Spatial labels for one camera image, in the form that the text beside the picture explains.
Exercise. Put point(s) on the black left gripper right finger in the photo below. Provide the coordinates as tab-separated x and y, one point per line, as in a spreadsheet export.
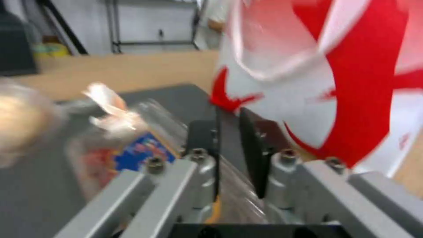
317	193

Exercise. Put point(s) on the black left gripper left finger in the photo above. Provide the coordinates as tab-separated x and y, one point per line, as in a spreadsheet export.
172	188

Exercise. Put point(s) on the clear printed plastic wrapper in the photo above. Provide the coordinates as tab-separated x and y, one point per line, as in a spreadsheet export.
145	148

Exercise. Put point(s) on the red and white takeout bag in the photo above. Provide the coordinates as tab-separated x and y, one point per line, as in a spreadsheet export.
357	74

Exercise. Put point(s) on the crumpled beige paper trash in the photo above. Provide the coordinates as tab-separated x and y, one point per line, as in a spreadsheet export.
23	119

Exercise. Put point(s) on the person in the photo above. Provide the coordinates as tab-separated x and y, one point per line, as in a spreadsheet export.
216	17

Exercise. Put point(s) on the green and yellow package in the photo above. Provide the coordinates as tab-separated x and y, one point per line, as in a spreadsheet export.
51	49

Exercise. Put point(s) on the black slanted metal bar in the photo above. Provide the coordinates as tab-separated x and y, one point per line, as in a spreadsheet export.
67	29

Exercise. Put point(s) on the black monitor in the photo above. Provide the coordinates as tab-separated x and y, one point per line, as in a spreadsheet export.
15	44

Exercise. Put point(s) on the black metal frame rack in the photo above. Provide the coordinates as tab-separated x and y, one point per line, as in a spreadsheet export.
115	29

